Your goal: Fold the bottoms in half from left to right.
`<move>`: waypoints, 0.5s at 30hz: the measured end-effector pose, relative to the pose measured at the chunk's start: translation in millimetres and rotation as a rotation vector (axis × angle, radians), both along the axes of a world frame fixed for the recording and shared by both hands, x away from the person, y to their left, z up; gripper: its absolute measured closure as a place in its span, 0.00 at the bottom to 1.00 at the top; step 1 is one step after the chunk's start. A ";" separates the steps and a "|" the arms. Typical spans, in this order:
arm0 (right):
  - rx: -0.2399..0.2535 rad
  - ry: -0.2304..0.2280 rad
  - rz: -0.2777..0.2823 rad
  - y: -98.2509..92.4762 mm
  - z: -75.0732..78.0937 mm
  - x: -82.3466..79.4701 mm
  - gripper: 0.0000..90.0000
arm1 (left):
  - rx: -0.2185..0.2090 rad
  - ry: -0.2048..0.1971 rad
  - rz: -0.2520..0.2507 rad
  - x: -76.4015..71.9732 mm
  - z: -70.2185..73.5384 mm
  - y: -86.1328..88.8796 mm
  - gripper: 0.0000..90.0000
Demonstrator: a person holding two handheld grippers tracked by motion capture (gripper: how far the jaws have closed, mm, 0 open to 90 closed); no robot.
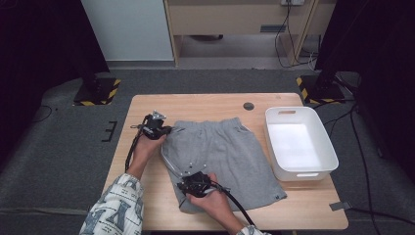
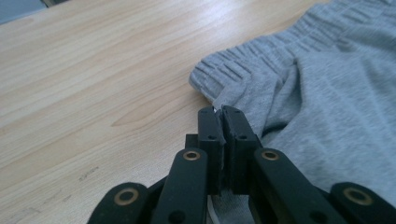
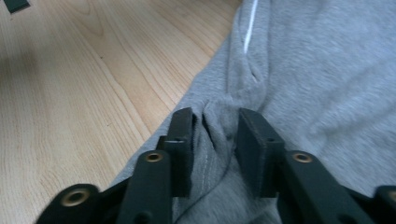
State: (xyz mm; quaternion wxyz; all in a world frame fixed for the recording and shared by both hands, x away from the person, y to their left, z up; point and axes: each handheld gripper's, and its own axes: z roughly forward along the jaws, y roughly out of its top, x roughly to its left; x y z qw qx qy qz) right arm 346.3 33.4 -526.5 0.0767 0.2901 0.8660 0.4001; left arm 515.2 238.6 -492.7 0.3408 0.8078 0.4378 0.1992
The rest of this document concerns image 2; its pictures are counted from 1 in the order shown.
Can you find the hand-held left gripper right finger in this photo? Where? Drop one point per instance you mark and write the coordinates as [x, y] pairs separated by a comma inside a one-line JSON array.
[[239, 149]]

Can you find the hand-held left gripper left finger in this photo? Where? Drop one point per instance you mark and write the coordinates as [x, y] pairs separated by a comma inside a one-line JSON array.
[[210, 146]]

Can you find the grey pants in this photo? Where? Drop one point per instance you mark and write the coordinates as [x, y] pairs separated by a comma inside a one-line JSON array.
[[327, 109]]

